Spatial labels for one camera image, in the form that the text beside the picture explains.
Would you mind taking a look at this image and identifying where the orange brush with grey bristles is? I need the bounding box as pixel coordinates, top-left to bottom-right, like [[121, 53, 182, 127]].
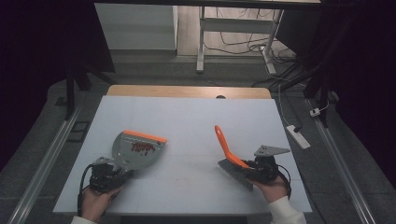
[[214, 124, 255, 191]]

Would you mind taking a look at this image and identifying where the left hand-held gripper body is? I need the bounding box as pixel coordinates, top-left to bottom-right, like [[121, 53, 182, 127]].
[[89, 156, 127, 192]]

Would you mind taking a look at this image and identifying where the white cabinet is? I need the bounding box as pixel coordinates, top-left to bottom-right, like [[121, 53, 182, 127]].
[[93, 3, 178, 50]]

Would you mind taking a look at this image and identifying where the aluminium floor rail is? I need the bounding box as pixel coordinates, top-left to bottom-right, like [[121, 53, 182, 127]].
[[7, 104, 82, 224], [306, 98, 377, 224]]

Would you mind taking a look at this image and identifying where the dark curtain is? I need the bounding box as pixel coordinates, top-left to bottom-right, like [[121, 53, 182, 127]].
[[275, 0, 396, 190], [0, 0, 116, 171]]

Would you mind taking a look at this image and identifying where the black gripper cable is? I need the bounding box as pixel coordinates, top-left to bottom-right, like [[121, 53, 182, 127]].
[[276, 164, 293, 200], [77, 163, 94, 217]]

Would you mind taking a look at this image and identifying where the grey dustpan with orange edge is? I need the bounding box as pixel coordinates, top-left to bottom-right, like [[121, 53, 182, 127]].
[[111, 130, 168, 172]]

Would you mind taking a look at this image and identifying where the white desk frame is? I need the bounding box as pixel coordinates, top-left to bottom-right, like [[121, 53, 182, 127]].
[[195, 6, 285, 76]]

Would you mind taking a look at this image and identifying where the person's left hand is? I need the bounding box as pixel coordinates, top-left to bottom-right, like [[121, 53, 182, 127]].
[[79, 186, 123, 224]]

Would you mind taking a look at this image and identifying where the wooden table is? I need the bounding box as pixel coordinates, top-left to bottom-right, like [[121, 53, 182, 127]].
[[106, 84, 273, 100]]

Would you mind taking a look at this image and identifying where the white table mat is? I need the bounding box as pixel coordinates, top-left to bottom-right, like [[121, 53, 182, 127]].
[[52, 95, 313, 216]]

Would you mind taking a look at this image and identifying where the tangle of black floor cables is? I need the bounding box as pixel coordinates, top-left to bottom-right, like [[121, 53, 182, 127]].
[[204, 7, 297, 59]]

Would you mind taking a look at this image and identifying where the white power strip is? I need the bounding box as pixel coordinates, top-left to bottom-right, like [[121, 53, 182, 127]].
[[286, 124, 312, 150]]

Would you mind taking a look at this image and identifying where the pile of red beans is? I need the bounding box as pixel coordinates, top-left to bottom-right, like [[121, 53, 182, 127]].
[[130, 141, 157, 157]]

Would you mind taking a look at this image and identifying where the person's right hand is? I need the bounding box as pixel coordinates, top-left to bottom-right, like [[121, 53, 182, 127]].
[[250, 176, 291, 204]]

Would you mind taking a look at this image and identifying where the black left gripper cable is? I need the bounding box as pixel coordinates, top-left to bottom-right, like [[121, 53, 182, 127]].
[[77, 163, 94, 217]]

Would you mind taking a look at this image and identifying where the black metal stand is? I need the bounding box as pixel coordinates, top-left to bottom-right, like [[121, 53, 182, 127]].
[[274, 62, 335, 129], [64, 60, 118, 120]]

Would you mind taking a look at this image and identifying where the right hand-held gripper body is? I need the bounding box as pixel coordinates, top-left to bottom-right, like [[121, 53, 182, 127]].
[[248, 144, 291, 185]]

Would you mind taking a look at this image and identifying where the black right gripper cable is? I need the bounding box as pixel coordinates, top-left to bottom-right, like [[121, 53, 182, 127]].
[[276, 164, 293, 200]]

